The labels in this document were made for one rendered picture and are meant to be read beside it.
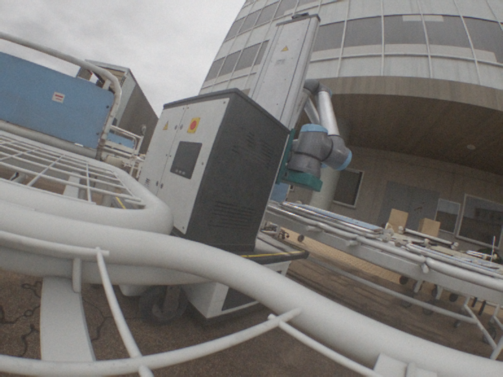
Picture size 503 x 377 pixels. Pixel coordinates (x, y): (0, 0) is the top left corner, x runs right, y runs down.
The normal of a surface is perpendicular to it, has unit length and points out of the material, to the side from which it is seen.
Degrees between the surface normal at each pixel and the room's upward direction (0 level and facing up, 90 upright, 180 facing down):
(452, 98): 90
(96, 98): 90
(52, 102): 90
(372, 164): 90
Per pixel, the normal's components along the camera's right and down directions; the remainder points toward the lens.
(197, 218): 0.72, 0.22
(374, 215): -0.67, -0.22
